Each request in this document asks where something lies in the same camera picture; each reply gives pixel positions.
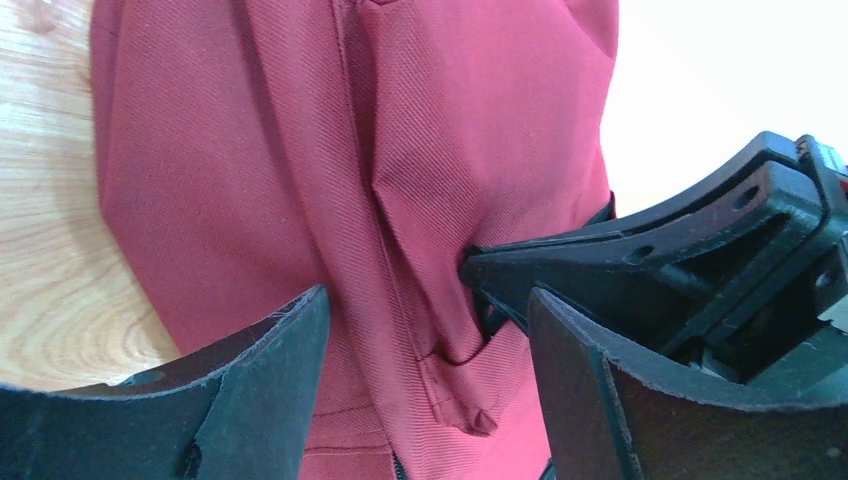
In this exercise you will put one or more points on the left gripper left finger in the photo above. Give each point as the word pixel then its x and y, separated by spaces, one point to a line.
pixel 239 408

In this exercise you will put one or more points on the red backpack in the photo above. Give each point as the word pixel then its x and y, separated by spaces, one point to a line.
pixel 247 150

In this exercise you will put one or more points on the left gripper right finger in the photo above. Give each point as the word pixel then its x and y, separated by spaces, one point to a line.
pixel 614 409

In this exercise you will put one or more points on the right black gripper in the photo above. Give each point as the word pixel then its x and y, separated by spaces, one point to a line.
pixel 735 273

